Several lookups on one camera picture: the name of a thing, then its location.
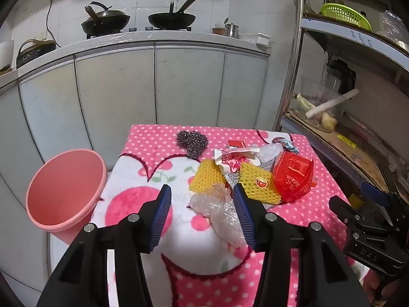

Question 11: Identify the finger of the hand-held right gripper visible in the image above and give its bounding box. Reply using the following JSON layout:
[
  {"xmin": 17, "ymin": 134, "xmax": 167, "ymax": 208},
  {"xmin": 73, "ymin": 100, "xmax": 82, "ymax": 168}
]
[
  {"xmin": 328, "ymin": 195, "xmax": 361, "ymax": 226},
  {"xmin": 362, "ymin": 182, "xmax": 395, "ymax": 207}
]

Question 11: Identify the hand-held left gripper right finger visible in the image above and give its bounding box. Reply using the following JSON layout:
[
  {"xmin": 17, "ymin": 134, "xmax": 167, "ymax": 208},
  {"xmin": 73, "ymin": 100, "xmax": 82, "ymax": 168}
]
[{"xmin": 233, "ymin": 184, "xmax": 371, "ymax": 307}]

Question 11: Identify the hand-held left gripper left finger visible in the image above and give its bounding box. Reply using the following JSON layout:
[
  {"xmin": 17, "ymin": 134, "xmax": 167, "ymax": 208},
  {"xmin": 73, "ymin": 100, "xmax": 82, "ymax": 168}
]
[{"xmin": 37, "ymin": 184, "xmax": 173, "ymax": 307}]

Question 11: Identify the clear plastic bag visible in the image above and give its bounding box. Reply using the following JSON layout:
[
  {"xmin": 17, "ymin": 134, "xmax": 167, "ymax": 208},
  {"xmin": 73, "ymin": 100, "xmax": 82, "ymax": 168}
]
[
  {"xmin": 379, "ymin": 10, "xmax": 409, "ymax": 52},
  {"xmin": 188, "ymin": 182, "xmax": 248, "ymax": 248}
]

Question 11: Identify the white pink printed paper bag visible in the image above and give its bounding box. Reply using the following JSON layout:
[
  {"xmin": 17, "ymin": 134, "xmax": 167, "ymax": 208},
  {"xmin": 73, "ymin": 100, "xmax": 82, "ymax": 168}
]
[{"xmin": 213, "ymin": 145, "xmax": 261, "ymax": 183}]

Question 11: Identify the pink plastic bucket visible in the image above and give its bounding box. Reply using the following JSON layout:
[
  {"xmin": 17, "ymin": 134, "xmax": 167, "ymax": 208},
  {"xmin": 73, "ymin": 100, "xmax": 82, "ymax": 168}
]
[{"xmin": 26, "ymin": 149, "xmax": 107, "ymax": 245}]

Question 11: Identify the person's right hand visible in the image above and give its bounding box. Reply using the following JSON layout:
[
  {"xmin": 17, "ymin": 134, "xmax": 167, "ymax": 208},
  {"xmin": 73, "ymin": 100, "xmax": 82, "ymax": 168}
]
[{"xmin": 364, "ymin": 270, "xmax": 381, "ymax": 304}]

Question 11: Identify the silver glitter cloth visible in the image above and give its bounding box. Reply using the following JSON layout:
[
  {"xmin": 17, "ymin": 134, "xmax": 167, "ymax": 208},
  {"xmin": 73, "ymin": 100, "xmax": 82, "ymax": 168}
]
[{"xmin": 220, "ymin": 160, "xmax": 274, "ymax": 188}]

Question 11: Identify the yellow foam net with sticker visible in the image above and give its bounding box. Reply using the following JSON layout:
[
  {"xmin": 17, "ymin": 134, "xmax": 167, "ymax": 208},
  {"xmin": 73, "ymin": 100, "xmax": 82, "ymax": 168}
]
[{"xmin": 238, "ymin": 162, "xmax": 285, "ymax": 205}]

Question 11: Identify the cardboard sheet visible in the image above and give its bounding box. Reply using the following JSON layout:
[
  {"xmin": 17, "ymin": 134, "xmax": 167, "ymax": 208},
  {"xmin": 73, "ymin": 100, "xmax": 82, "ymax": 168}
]
[{"xmin": 284, "ymin": 109, "xmax": 397, "ymax": 195}]

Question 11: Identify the plain yellow foam net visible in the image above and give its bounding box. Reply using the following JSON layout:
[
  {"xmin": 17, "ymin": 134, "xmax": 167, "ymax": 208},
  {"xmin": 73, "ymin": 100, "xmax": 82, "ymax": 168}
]
[{"xmin": 191, "ymin": 158, "xmax": 226, "ymax": 194}]

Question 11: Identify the red plastic wrapper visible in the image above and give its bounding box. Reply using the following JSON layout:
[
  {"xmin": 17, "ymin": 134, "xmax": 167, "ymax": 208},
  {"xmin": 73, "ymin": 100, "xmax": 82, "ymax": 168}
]
[{"xmin": 272, "ymin": 151, "xmax": 315, "ymax": 203}]

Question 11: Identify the pink printed blanket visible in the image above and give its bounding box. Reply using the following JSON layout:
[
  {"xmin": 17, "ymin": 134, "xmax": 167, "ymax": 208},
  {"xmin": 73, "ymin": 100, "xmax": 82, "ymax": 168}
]
[{"xmin": 90, "ymin": 124, "xmax": 371, "ymax": 307}]

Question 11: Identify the clear plastic wrap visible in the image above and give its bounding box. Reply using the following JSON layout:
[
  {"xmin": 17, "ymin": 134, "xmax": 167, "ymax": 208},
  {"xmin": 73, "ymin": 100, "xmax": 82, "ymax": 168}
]
[{"xmin": 256, "ymin": 143, "xmax": 285, "ymax": 167}]

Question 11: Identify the heart-shaped steel wool scrubber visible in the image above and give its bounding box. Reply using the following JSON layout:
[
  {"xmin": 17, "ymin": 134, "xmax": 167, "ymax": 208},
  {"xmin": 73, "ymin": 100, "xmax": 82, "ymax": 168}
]
[{"xmin": 176, "ymin": 130, "xmax": 209, "ymax": 159}]

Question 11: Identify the colorful crumpled wrapper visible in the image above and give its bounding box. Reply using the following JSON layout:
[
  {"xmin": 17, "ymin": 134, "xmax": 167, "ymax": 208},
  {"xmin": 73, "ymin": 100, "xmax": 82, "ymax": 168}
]
[{"xmin": 271, "ymin": 137, "xmax": 300, "ymax": 154}]

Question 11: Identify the ginger root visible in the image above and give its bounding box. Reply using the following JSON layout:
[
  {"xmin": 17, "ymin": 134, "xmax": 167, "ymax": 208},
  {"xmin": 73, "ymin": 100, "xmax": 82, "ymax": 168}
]
[{"xmin": 321, "ymin": 113, "xmax": 337, "ymax": 131}]

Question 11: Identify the white rolling pin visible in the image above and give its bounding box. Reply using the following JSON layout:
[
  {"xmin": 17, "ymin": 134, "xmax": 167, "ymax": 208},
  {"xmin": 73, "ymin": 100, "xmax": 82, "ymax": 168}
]
[{"xmin": 305, "ymin": 89, "xmax": 360, "ymax": 119}]

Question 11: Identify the pale green vegetable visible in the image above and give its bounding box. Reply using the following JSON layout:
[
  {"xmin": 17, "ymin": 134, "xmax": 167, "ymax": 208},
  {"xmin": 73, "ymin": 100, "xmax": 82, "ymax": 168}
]
[{"xmin": 297, "ymin": 93, "xmax": 315, "ymax": 111}]

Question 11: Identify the clear plastic container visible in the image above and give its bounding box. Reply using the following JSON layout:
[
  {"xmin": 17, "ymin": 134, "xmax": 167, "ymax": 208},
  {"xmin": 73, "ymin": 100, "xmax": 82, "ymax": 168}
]
[{"xmin": 296, "ymin": 80, "xmax": 346, "ymax": 125}]

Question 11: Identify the white kitchen cabinet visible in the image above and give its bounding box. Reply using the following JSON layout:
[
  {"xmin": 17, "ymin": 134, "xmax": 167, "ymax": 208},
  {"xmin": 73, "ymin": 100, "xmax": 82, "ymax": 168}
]
[{"xmin": 0, "ymin": 30, "xmax": 274, "ymax": 295}]

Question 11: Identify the clear plastic bag on shelf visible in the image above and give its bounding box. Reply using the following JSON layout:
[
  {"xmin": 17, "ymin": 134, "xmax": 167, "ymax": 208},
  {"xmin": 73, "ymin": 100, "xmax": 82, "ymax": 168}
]
[{"xmin": 379, "ymin": 10, "xmax": 409, "ymax": 52}]

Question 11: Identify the white rectangular container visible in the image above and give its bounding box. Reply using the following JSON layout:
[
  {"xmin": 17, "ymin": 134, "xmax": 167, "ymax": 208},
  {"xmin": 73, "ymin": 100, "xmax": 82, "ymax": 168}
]
[{"xmin": 240, "ymin": 32, "xmax": 272, "ymax": 46}]

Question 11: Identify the green plastic basket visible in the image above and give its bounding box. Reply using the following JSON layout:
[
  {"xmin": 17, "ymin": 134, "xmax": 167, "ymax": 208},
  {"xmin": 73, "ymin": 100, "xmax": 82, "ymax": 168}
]
[{"xmin": 320, "ymin": 3, "xmax": 373, "ymax": 32}]

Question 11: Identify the gas stove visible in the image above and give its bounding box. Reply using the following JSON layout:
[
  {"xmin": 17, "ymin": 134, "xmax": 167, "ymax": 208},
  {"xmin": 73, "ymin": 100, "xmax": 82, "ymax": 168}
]
[{"xmin": 86, "ymin": 26, "xmax": 192, "ymax": 39}]

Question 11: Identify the metal shelf rack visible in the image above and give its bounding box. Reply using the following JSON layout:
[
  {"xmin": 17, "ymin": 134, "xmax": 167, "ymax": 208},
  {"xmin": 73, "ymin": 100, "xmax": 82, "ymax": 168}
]
[{"xmin": 275, "ymin": 0, "xmax": 409, "ymax": 205}]

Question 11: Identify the steel pot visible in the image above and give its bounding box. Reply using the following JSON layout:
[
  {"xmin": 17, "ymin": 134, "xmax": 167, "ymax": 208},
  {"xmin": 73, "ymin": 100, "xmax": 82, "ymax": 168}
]
[{"xmin": 224, "ymin": 23, "xmax": 240, "ymax": 39}]

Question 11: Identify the black wok with lid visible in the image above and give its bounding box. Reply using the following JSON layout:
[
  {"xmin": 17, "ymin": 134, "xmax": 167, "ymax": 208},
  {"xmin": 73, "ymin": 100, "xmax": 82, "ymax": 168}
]
[{"xmin": 81, "ymin": 2, "xmax": 131, "ymax": 36}]

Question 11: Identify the black power cable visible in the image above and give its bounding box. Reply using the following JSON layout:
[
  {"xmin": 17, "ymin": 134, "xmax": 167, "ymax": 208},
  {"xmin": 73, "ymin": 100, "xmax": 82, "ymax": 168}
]
[{"xmin": 46, "ymin": 0, "xmax": 62, "ymax": 48}]

